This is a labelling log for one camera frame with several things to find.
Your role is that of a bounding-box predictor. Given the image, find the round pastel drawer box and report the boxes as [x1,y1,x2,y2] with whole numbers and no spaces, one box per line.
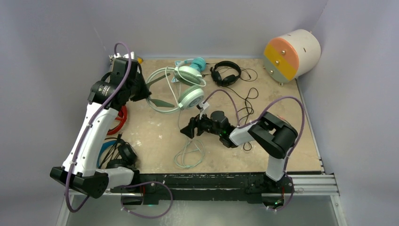
[263,29,321,86]

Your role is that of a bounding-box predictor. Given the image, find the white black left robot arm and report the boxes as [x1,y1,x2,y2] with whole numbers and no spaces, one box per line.
[50,57,150,198]

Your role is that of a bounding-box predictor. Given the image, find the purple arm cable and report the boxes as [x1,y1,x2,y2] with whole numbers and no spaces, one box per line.
[64,42,133,213]
[202,89,305,213]

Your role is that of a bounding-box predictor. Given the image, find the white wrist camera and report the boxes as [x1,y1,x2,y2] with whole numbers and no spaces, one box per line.
[109,51,138,61]
[197,101,210,119]

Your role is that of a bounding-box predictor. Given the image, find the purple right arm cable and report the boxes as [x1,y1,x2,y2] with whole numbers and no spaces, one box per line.
[202,89,305,213]

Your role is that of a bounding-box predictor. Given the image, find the teal cat ear headphones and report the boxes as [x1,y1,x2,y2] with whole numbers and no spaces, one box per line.
[172,57,207,86]

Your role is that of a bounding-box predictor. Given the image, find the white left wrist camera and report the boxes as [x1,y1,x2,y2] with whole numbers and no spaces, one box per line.
[109,51,138,61]

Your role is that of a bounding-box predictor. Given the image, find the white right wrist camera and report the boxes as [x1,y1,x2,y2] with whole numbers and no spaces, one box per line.
[197,101,210,119]

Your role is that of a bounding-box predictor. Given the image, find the black blue gaming headphones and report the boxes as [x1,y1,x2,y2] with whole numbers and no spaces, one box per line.
[96,133,138,169]

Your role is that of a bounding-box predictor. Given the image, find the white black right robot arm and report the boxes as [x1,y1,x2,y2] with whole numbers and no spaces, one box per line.
[180,111,298,192]

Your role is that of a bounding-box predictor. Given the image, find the small black headphones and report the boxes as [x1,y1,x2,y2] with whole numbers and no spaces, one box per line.
[202,60,259,152]

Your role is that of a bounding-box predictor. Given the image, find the red headphones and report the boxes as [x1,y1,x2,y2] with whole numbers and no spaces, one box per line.
[107,105,128,136]

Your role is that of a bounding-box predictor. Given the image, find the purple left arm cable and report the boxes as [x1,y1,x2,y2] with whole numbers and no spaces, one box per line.
[64,42,133,213]

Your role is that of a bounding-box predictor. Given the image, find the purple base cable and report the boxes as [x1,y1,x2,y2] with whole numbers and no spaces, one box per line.
[120,181,174,219]

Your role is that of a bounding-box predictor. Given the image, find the mint green headphones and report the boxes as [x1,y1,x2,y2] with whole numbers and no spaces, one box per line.
[144,65,207,170]

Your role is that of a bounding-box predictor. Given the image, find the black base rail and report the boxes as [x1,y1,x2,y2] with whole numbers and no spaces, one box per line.
[111,172,294,207]

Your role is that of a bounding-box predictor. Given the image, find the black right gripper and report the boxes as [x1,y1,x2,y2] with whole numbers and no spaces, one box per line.
[181,110,222,138]

